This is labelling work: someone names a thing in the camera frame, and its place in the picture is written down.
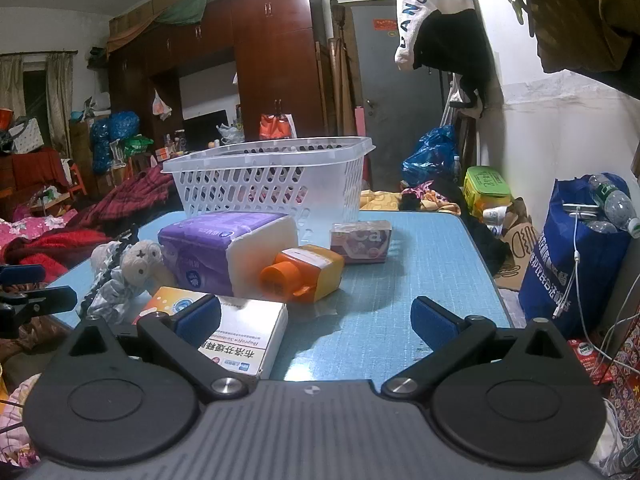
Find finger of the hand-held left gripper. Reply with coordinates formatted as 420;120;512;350
0;286;78;314
0;264;47;286

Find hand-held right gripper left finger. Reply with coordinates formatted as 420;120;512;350
65;294;249;403

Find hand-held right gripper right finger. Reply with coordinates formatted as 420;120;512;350
381;296;571;403

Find white medicine box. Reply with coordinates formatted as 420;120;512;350
132;286;290;379

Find purple tissue pack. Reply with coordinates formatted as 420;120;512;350
157;211;300;297

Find white plush toy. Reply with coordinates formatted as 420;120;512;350
91;240;175;291

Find small purple box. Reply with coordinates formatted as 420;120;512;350
329;223;393;265

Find orange ball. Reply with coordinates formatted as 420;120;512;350
259;244;346;304

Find white plastic basket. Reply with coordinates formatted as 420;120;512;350
161;136;377;247

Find red blanket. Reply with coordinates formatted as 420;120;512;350
0;229;117;283

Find maroon plaid blanket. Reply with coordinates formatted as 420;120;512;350
74;164;177;232

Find green lidded box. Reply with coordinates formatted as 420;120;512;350
462;165;514;212

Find blue tote bag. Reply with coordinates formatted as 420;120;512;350
518;175;633;342

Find red box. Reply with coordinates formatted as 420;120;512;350
567;337;617;386

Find blue stuffed bags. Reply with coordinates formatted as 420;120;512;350
89;111;141;177

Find blue plastic bag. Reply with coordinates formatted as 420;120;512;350
401;124;460;187

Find beige curtain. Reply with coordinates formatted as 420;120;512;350
0;52;75;157

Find clear white plastic bag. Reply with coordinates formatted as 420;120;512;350
216;121;246;144

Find black television screen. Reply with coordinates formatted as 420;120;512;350
182;109;230;152

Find orange hanging bag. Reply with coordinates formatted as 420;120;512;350
258;113;293;140

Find clear plastic water bottle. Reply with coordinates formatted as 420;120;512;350
587;173;640;239

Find white pink plastic bag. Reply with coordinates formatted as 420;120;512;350
151;89;174;122

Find grey door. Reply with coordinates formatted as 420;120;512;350
349;0;453;192

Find black hanging garment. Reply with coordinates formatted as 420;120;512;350
412;9;497;119

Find brown wooden wardrobe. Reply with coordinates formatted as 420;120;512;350
106;0;337;163

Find white printed hoodie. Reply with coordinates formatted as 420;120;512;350
394;0;477;71

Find brown hanging clothes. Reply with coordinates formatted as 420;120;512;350
529;0;640;75

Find white cable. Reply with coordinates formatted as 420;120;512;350
554;204;587;321

